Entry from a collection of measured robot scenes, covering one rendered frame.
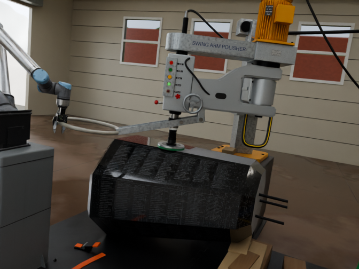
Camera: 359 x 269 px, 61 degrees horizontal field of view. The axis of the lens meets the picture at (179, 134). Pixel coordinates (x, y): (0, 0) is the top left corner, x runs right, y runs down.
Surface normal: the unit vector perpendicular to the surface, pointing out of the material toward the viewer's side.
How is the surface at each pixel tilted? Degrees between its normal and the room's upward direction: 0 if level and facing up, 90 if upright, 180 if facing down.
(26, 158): 90
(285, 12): 90
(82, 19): 90
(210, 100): 90
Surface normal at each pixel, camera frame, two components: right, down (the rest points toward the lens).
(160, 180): -0.17, -0.63
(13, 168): 0.92, 0.16
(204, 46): 0.02, 0.15
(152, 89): -0.38, 0.09
